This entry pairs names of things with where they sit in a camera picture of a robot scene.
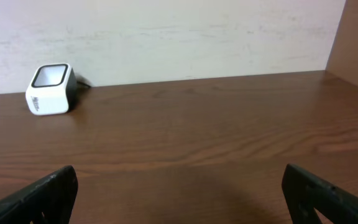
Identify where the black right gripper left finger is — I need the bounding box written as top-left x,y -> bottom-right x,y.
0,166 -> 78,223

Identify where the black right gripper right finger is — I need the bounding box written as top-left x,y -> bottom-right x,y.
282,164 -> 358,224

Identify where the white barcode scanner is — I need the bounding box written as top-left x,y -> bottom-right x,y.
25,63 -> 77,116

